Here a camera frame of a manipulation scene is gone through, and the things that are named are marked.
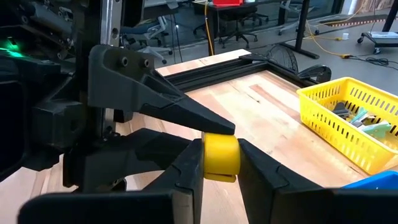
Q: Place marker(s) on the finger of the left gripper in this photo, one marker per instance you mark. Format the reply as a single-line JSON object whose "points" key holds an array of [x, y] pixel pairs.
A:
{"points": [[118, 155], [140, 87]]}

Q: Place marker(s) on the red box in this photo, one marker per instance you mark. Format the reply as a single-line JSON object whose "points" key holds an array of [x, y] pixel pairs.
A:
{"points": [[227, 2]]}

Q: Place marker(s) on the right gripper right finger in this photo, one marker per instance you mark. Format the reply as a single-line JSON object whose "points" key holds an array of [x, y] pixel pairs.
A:
{"points": [[264, 186]]}

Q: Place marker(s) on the black office chair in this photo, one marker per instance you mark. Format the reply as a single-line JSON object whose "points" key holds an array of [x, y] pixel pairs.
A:
{"points": [[237, 25]]}

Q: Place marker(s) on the black curved object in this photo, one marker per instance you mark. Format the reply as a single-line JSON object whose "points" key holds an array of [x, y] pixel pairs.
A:
{"points": [[314, 73]]}

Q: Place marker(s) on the yellow mini stapler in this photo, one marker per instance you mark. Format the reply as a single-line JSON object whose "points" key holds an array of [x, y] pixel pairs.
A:
{"points": [[222, 155]]}

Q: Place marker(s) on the grey office chair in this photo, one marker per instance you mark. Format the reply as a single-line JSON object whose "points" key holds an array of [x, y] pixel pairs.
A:
{"points": [[149, 34]]}

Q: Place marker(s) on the teal staple remover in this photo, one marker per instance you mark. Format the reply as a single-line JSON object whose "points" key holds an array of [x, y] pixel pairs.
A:
{"points": [[377, 129], [360, 115]]}

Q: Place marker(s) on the wheeled cart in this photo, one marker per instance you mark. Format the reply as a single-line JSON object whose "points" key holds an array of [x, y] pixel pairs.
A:
{"points": [[382, 39]]}

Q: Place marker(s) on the black desk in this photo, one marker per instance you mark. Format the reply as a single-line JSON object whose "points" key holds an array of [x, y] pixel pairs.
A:
{"points": [[300, 31]]}

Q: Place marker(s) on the blue plastic basket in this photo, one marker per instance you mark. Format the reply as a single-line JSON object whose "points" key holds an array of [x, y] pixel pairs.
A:
{"points": [[373, 182]]}

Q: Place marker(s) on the yellow plastic basket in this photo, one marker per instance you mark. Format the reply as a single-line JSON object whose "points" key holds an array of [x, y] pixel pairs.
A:
{"points": [[326, 124]]}

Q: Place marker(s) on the small white floor box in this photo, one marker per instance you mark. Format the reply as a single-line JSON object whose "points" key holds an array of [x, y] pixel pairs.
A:
{"points": [[345, 36]]}

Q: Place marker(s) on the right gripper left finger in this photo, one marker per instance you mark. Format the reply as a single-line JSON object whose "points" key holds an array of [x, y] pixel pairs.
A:
{"points": [[186, 174]]}

